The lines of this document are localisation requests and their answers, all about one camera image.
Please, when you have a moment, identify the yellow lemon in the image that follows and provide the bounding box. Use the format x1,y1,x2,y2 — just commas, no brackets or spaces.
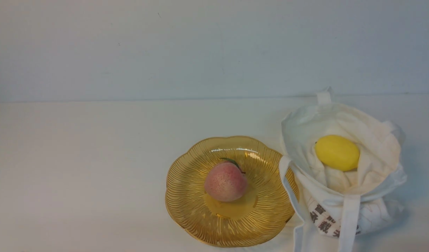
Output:
314,135,360,172

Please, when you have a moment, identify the white cloth tote bag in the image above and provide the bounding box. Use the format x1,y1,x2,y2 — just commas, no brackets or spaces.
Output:
279,88,407,252

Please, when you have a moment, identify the pink peach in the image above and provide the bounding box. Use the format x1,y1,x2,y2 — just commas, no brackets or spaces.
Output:
204,157,248,202

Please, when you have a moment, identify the amber glass ribbed plate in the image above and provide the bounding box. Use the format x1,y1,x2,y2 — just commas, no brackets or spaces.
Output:
165,136,295,247

